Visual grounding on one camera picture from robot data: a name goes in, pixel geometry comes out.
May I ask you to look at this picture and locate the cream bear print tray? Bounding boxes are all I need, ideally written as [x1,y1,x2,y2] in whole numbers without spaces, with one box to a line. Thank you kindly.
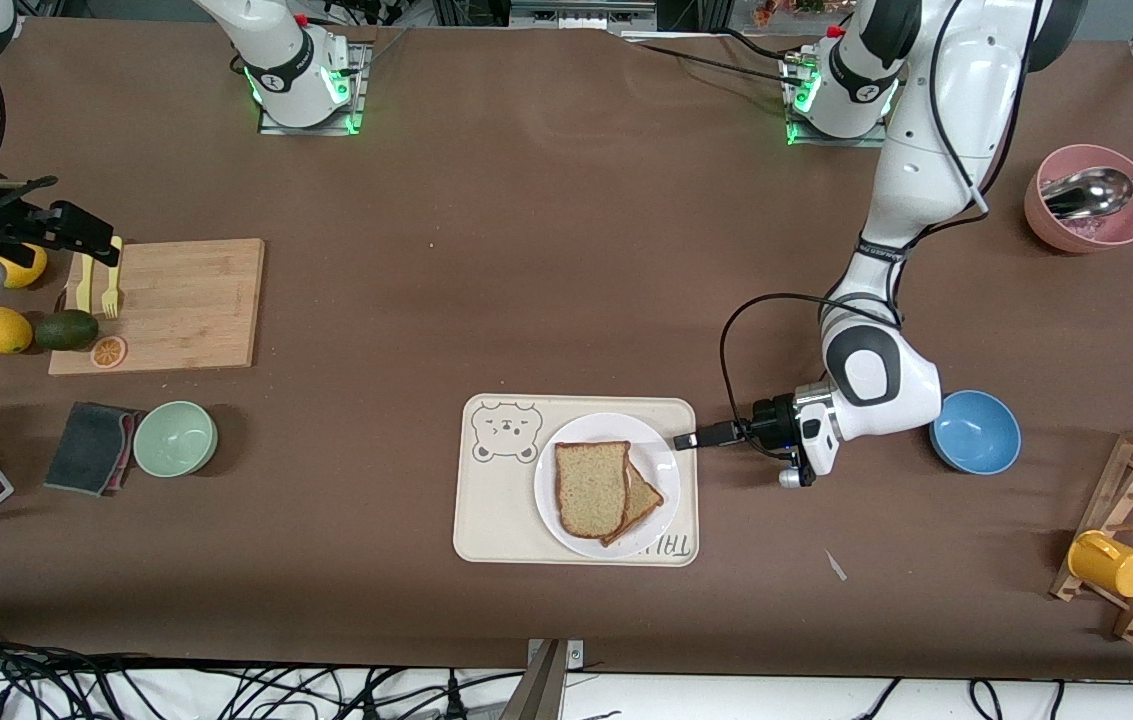
[453,393,699,568]

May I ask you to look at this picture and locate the folded dark grey cloth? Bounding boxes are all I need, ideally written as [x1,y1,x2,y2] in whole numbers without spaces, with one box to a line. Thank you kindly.
[43,401,145,498]

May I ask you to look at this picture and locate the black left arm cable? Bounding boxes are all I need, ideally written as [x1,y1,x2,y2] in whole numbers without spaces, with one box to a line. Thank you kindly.
[720,293,902,441]

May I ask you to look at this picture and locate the wooden cutting board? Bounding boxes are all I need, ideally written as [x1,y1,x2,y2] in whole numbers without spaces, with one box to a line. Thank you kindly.
[48,238,266,377]

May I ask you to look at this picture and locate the yellow lemon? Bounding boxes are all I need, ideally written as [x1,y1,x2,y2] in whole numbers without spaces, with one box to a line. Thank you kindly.
[0,242,49,290]
[0,306,34,356]

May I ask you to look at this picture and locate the wooden mug rack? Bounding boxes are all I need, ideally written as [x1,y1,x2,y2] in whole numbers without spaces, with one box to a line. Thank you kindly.
[1049,422,1133,643]

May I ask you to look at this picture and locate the metal ladle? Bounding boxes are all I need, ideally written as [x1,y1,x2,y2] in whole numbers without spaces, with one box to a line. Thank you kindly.
[1040,164,1133,221]

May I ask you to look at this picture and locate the grey metal bracket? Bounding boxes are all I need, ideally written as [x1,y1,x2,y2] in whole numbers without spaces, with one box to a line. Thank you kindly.
[523,638,587,720]

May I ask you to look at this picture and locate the tangled black floor cables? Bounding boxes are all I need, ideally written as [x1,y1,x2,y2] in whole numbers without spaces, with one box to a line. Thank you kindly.
[0,615,527,720]

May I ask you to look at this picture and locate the pale green bowl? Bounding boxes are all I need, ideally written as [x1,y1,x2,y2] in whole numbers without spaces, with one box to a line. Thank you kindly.
[133,401,219,478]

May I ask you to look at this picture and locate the dark green avocado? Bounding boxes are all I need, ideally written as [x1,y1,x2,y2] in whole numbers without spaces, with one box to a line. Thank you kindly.
[34,309,100,352]

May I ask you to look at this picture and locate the yellow mug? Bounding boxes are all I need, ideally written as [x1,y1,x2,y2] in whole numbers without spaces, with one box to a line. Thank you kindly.
[1067,530,1133,599]

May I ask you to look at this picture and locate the plain brown bread slice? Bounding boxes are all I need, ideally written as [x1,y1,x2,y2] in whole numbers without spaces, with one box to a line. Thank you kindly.
[554,441,633,539]

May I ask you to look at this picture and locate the round white plate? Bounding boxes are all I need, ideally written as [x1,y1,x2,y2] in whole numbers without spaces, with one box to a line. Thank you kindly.
[533,413,682,559]

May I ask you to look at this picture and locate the pink bowl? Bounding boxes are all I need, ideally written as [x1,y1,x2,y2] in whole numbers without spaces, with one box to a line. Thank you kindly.
[1023,144,1133,254]

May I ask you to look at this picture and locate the blue bowl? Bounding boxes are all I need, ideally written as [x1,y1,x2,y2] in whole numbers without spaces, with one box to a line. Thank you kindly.
[929,390,1022,476]

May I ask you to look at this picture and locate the yellow plastic fork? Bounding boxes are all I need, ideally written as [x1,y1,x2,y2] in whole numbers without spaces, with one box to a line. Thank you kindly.
[101,236,125,321]

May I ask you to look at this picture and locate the egg-bearing brown bread slice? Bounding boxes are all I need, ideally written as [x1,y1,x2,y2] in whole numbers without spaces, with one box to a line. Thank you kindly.
[601,460,666,548]

